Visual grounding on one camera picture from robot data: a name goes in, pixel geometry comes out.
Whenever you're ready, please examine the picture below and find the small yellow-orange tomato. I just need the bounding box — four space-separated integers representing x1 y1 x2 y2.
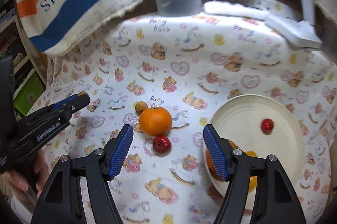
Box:
249 177 257 192

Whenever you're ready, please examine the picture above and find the brown kiwi fruit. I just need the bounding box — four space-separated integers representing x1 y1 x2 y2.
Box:
135 102 148 115
77 91 87 96

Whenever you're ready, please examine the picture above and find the orange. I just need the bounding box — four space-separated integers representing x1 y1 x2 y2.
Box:
206 139 239 181
138 107 173 136

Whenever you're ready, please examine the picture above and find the small red apple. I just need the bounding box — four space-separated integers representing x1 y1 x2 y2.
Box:
261 118 274 134
152 136 171 154

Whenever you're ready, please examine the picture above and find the person's left hand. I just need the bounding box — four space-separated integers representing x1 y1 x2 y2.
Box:
1 149 49 203

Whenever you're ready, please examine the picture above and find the bookshelf with books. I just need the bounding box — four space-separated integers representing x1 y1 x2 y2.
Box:
1 0 46 119

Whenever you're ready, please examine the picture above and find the baby bear print cloth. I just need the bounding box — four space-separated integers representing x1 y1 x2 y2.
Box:
34 2 336 223

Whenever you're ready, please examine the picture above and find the cream round plate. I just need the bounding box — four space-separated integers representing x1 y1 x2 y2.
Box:
210 94 305 186

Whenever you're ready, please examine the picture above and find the white remote control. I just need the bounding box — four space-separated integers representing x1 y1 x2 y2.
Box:
203 1 270 21

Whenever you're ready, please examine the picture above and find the white desk lamp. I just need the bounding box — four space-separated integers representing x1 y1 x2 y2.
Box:
265 0 323 50

